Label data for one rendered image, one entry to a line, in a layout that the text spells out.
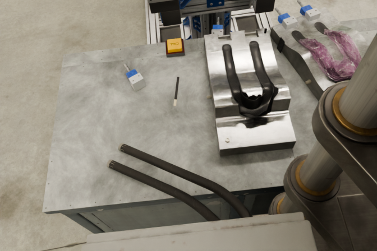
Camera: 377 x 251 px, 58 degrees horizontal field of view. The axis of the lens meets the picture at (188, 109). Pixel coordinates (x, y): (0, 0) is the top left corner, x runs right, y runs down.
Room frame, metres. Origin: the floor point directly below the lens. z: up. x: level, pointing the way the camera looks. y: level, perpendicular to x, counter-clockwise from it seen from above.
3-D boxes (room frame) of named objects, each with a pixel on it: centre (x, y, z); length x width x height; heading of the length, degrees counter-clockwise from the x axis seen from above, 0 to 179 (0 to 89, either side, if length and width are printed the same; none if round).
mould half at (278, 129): (0.72, -0.23, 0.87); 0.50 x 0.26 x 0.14; 178
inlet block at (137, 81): (0.88, 0.21, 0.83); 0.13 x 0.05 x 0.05; 25
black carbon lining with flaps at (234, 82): (0.73, -0.24, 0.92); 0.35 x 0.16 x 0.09; 178
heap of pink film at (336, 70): (0.79, -0.58, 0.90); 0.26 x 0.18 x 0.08; 15
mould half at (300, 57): (0.79, -0.59, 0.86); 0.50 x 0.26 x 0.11; 15
